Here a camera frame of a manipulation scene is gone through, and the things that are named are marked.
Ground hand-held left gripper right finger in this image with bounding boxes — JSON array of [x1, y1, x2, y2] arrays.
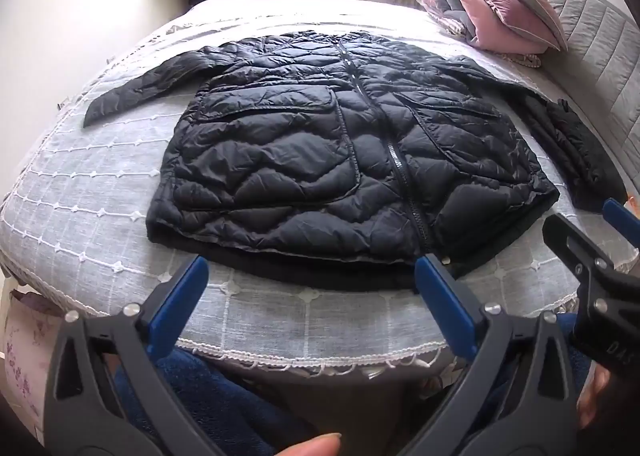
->
[[399, 253, 582, 456]]

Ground black quilted puffer jacket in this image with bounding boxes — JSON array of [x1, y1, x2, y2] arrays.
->
[[82, 30, 561, 293]]

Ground pink velvet pillow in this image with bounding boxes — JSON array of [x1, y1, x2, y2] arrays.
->
[[440, 0, 569, 54]]

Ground folded pink grey quilt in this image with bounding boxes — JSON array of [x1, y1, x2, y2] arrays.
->
[[412, 0, 483, 44]]

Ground floral bed skirt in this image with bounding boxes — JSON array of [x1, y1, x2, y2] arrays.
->
[[0, 286, 57, 419]]

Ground person's blue fleece pants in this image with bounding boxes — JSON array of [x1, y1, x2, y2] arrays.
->
[[112, 313, 593, 456]]

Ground folded black garment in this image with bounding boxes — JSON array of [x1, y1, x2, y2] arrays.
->
[[517, 94, 628, 214]]

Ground lace trimmed cushion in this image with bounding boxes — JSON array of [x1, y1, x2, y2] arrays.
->
[[492, 50, 544, 69]]

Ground grey padded headboard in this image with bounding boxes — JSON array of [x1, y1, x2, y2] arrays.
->
[[505, 0, 640, 217]]

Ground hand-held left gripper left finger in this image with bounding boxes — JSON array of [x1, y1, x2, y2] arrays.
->
[[44, 256, 227, 456]]

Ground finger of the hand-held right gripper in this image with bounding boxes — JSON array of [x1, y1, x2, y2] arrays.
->
[[542, 212, 640, 331], [602, 198, 640, 249]]

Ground person's right hand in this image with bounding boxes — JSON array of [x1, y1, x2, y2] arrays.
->
[[576, 365, 614, 433]]

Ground bed with grey checked bedspread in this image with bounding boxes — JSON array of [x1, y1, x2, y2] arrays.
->
[[0, 0, 640, 379]]

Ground person's left hand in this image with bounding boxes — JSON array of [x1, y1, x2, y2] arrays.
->
[[276, 432, 344, 456]]

